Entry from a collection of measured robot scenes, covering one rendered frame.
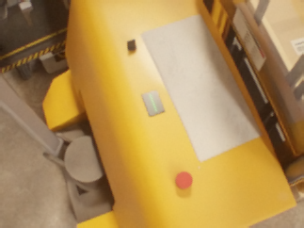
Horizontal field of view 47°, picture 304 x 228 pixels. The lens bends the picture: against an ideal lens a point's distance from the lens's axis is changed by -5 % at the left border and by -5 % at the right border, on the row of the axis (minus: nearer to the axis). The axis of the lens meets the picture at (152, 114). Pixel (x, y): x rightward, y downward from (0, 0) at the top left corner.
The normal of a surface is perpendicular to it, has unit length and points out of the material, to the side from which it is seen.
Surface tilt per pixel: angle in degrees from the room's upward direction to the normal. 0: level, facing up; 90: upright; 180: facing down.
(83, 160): 0
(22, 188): 0
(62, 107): 22
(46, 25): 0
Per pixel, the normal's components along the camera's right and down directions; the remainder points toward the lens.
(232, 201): -0.01, -0.33
